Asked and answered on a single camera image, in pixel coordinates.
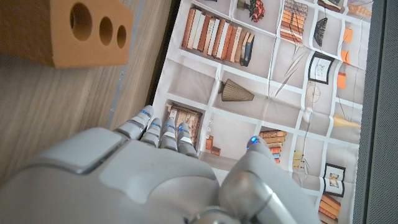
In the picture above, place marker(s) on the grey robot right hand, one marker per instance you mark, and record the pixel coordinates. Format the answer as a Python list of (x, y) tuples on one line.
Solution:
[(140, 183)]

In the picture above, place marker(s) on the printed bookshelf backdrop cloth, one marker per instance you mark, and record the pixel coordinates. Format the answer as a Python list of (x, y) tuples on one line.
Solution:
[(242, 124)]

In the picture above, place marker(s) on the orange wooden block with holes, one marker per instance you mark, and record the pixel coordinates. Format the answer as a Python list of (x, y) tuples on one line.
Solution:
[(62, 37)]

